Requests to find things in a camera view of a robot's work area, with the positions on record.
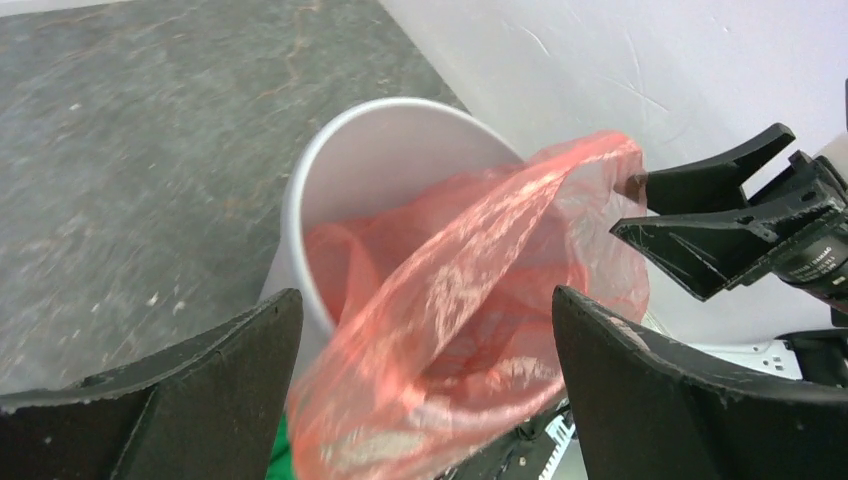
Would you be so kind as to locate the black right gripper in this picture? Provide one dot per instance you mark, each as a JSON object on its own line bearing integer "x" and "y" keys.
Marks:
{"x": 797, "y": 230}

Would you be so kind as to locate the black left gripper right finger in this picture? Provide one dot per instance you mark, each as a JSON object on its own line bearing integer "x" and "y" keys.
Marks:
{"x": 649, "y": 407}

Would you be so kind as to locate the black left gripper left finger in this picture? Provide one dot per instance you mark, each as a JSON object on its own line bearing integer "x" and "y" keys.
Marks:
{"x": 206, "y": 408}

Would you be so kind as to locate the red plastic trash bag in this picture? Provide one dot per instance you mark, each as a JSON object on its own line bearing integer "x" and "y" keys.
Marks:
{"x": 442, "y": 309}

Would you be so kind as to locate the grey plastic trash bin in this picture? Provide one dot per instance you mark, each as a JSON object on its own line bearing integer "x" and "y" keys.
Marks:
{"x": 372, "y": 157}

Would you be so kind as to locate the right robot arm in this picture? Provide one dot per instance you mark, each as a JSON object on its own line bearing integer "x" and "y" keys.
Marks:
{"x": 803, "y": 353}

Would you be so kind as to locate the green cloth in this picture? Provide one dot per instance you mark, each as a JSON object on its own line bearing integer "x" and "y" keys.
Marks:
{"x": 280, "y": 465}

